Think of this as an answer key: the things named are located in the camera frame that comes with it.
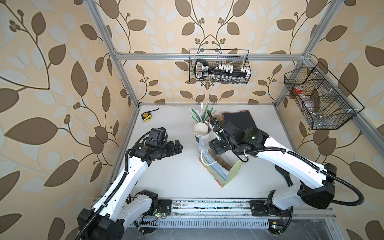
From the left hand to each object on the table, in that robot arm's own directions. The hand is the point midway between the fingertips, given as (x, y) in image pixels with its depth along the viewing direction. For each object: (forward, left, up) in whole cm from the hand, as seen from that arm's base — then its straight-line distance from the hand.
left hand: (174, 147), depth 77 cm
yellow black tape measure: (+35, +26, -15) cm, 46 cm away
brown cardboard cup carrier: (0, -26, -14) cm, 29 cm away
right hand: (-1, -21, +7) cm, 22 cm away
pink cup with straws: (+27, -16, -6) cm, 32 cm away
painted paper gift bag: (-14, -23, +9) cm, 28 cm away
